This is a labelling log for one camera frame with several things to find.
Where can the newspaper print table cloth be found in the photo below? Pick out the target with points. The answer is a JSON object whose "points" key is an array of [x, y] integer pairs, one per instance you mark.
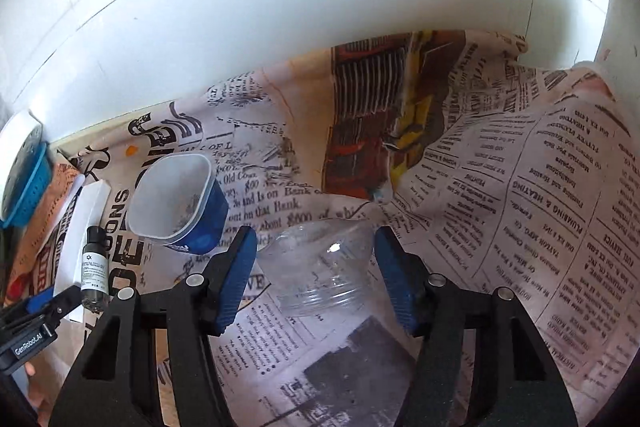
{"points": [[494, 173]]}

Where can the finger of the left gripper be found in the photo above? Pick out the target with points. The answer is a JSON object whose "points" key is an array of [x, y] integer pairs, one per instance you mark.
{"points": [[58, 305]]}

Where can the small dark bottle white label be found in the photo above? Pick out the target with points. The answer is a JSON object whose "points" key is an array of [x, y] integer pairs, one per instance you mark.
{"points": [[94, 271]]}

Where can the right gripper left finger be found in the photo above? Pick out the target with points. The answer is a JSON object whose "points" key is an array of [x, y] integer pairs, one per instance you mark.
{"points": [[113, 381]]}

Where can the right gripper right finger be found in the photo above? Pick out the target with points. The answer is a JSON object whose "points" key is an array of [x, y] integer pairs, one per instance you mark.
{"points": [[515, 381]]}

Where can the blue plastic basket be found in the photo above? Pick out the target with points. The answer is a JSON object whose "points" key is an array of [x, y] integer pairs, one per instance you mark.
{"points": [[28, 179]]}

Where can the white rectangular box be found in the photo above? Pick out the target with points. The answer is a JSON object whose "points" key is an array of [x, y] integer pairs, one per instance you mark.
{"points": [[87, 212]]}

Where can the left hand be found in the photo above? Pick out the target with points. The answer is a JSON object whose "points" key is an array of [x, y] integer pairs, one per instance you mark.
{"points": [[46, 373]]}

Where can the blue white yogurt cup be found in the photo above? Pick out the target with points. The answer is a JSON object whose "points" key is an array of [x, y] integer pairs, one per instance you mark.
{"points": [[179, 204]]}

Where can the white rice cooker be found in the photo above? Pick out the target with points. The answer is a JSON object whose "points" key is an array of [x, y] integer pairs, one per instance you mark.
{"points": [[618, 51]]}

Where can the orange booklet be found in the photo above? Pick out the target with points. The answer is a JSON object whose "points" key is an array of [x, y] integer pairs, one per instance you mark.
{"points": [[65, 181]]}

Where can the clear plastic cup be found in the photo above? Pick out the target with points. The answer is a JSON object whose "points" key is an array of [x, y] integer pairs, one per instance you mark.
{"points": [[319, 266]]}

